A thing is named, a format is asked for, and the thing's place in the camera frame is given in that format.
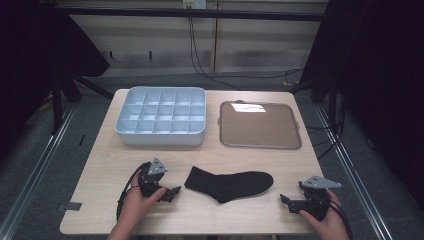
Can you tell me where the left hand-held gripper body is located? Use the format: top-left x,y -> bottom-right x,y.
138,157 -> 169,198

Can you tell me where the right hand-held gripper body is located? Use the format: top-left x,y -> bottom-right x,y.
298,175 -> 343,222

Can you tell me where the black sock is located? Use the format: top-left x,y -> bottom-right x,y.
184,166 -> 275,204

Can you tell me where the white divided storage box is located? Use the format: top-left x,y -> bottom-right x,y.
114,86 -> 207,147

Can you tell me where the person's right hand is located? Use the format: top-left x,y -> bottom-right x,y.
298,189 -> 351,240

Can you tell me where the person's left hand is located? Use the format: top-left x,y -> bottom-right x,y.
119,171 -> 167,226

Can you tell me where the brown flat tray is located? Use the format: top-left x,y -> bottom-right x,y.
218,99 -> 303,150

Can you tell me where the grey tape piece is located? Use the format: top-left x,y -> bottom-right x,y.
56,201 -> 83,213

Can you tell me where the black metal stand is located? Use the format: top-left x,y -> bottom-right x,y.
49,66 -> 114,136
288,76 -> 338,131

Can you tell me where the dark curtain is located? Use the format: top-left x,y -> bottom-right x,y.
0,0 -> 111,161
299,0 -> 424,208

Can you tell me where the black horizontal bar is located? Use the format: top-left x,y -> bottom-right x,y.
54,6 -> 329,23

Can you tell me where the right hand-held gripper cable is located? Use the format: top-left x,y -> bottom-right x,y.
328,199 -> 354,240

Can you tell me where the aluminium floor rail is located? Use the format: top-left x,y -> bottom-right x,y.
0,103 -> 78,240
313,104 -> 394,240

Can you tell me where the black floor cable bundle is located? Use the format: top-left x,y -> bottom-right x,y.
306,93 -> 346,159

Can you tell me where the black hanging cable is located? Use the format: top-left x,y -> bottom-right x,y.
188,16 -> 304,91

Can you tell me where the white wall outlet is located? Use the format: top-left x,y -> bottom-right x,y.
182,0 -> 208,10

